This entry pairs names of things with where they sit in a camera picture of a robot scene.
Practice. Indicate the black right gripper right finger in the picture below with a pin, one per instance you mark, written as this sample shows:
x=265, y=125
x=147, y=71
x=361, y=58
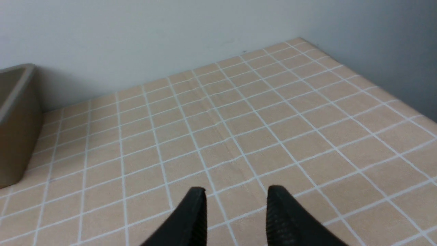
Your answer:
x=288, y=223

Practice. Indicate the olive green plastic bin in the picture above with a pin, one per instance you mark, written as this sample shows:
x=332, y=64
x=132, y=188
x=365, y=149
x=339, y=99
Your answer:
x=21, y=122

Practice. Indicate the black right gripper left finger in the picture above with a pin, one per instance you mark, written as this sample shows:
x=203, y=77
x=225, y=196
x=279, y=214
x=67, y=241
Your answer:
x=187, y=224

